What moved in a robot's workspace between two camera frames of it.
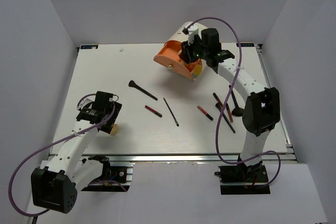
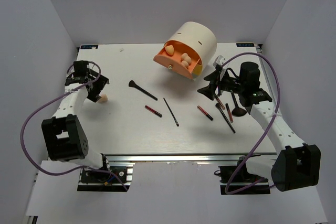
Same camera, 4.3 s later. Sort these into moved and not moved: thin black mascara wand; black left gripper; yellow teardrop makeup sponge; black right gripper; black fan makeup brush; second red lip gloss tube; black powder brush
Moved: black right gripper; yellow teardrop makeup sponge; black left gripper
Not moved: black fan makeup brush; thin black mascara wand; second red lip gloss tube; black powder brush
